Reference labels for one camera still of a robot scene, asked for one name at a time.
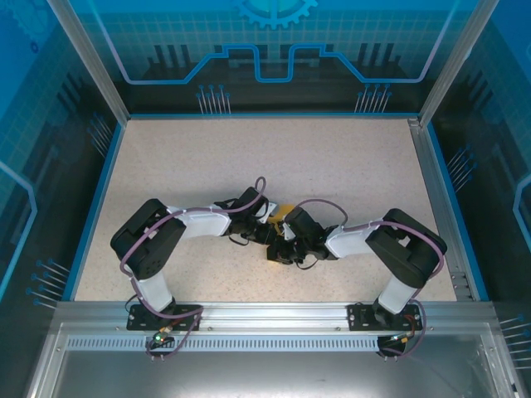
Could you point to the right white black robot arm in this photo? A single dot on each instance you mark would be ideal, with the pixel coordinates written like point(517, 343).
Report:
point(398, 257)

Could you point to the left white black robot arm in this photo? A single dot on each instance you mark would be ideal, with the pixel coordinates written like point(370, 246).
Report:
point(153, 257)

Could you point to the grey metal tray panel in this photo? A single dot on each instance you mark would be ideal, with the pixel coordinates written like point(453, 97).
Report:
point(269, 377)

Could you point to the aluminium mounting rail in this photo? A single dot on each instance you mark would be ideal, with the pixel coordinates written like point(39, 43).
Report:
point(274, 315)

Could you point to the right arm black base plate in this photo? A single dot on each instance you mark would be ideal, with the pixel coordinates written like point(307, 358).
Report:
point(359, 319)

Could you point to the aluminium side rail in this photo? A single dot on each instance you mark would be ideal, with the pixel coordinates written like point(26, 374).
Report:
point(429, 166)

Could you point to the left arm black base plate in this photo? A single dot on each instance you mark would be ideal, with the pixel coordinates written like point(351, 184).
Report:
point(137, 324)

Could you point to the aluminium frame post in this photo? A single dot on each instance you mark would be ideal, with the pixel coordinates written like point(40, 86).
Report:
point(89, 62)
point(457, 62)

